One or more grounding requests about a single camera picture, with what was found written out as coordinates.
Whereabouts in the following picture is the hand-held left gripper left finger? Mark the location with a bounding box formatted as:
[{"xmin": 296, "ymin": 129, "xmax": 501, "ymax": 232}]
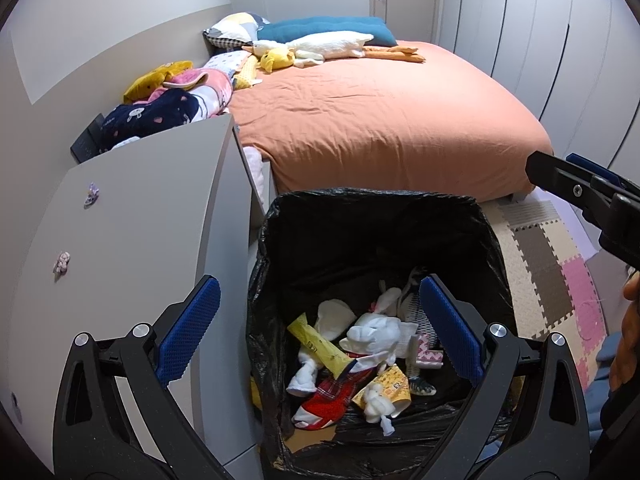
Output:
[{"xmin": 52, "ymin": 275, "xmax": 236, "ymax": 480}]

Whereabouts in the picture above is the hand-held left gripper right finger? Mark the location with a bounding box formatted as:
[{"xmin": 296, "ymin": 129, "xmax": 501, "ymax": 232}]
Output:
[{"xmin": 417, "ymin": 274, "xmax": 592, "ymax": 480}]

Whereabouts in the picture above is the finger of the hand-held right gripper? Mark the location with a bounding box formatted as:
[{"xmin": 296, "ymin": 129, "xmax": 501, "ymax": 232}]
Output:
[
  {"xmin": 525, "ymin": 151, "xmax": 621, "ymax": 231},
  {"xmin": 566, "ymin": 153, "xmax": 627, "ymax": 190}
]

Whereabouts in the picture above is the white knotted cloth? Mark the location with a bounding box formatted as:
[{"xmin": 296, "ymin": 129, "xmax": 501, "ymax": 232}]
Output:
[
  {"xmin": 286, "ymin": 347, "xmax": 326, "ymax": 395},
  {"xmin": 362, "ymin": 382, "xmax": 401, "ymax": 436}
]

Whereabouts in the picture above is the trash bin with black bag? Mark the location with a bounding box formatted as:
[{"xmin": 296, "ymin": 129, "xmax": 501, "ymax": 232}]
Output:
[{"xmin": 245, "ymin": 187, "xmax": 523, "ymax": 480}]

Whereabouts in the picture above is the person's right hand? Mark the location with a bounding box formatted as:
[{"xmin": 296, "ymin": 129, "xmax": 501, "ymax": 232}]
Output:
[{"xmin": 607, "ymin": 270, "xmax": 640, "ymax": 392}]

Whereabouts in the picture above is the pink zigzag packet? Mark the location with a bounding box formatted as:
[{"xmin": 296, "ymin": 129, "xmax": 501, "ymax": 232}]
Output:
[{"xmin": 407, "ymin": 335, "xmax": 444, "ymax": 369}]

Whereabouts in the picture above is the grey patterned sock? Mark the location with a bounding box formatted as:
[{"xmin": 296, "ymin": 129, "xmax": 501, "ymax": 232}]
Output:
[{"xmin": 399, "ymin": 280, "xmax": 437, "ymax": 346}]

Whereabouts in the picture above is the orange yellow snack packet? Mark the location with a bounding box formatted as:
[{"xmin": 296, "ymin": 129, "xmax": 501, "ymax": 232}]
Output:
[{"xmin": 352, "ymin": 365, "xmax": 412, "ymax": 411}]

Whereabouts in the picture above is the foam puzzle floor mat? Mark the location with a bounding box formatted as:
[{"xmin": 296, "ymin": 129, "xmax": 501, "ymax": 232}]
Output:
[{"xmin": 492, "ymin": 200, "xmax": 608, "ymax": 391}]

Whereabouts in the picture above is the grey cabinet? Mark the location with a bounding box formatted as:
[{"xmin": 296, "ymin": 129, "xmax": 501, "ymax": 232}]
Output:
[{"xmin": 0, "ymin": 112, "xmax": 258, "ymax": 478}]

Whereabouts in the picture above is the white rounded cloth piece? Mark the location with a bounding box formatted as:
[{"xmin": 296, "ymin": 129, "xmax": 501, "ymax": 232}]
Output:
[{"xmin": 315, "ymin": 300, "xmax": 357, "ymax": 341}]

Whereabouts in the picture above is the long yellow packet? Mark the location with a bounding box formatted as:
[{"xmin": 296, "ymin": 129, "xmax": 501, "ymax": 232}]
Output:
[{"xmin": 287, "ymin": 312, "xmax": 361, "ymax": 378}]

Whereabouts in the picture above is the grey wardrobe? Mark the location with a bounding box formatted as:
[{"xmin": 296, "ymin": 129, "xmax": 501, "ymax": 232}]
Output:
[{"xmin": 440, "ymin": 0, "xmax": 640, "ymax": 196}]

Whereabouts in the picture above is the red checked packet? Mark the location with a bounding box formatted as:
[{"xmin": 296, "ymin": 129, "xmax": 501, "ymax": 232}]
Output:
[{"xmin": 292, "ymin": 367, "xmax": 373, "ymax": 431}]

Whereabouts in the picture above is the blue denim cloth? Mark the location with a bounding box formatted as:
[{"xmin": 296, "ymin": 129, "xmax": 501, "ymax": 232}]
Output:
[{"xmin": 582, "ymin": 340, "xmax": 621, "ymax": 433}]

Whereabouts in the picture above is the bed with orange sheet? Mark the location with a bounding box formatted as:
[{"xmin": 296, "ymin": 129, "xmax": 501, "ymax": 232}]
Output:
[{"xmin": 227, "ymin": 40, "xmax": 554, "ymax": 206}]

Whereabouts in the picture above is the pink blanket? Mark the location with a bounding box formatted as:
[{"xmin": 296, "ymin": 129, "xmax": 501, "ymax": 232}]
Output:
[{"xmin": 150, "ymin": 67, "xmax": 235, "ymax": 121}]

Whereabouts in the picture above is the beige door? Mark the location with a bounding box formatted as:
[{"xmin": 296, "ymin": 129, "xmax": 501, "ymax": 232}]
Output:
[{"xmin": 370, "ymin": 0, "xmax": 442, "ymax": 43}]

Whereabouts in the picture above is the yellow fleece blanket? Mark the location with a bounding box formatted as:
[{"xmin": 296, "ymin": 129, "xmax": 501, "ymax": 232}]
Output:
[{"xmin": 123, "ymin": 61, "xmax": 194, "ymax": 103}]

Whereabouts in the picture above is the yellow patterned bolster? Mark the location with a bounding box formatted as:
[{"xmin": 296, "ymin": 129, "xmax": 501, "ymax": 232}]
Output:
[{"xmin": 232, "ymin": 55, "xmax": 263, "ymax": 90}]

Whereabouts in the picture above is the white patterned pillow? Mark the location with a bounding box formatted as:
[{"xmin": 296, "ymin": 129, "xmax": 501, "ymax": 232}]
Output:
[{"xmin": 205, "ymin": 50, "xmax": 251, "ymax": 78}]

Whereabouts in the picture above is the white goose plush toy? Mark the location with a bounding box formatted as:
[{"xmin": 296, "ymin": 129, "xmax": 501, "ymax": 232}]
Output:
[{"xmin": 242, "ymin": 31, "xmax": 426, "ymax": 69}]

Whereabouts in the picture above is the yellow duck plush toy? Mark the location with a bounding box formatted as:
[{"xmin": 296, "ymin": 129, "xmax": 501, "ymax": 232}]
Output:
[{"xmin": 259, "ymin": 47, "xmax": 296, "ymax": 73}]

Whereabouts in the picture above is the teal cushion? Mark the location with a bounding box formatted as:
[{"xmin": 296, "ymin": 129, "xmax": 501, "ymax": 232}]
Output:
[{"xmin": 257, "ymin": 16, "xmax": 398, "ymax": 47}]

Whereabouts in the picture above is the checked patchwork pillow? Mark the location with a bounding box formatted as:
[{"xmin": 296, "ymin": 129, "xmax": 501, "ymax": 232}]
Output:
[{"xmin": 202, "ymin": 12, "xmax": 271, "ymax": 50}]

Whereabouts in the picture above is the black wall socket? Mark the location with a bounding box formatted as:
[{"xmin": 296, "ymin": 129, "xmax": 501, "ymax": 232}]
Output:
[{"xmin": 70, "ymin": 114, "xmax": 106, "ymax": 165}]

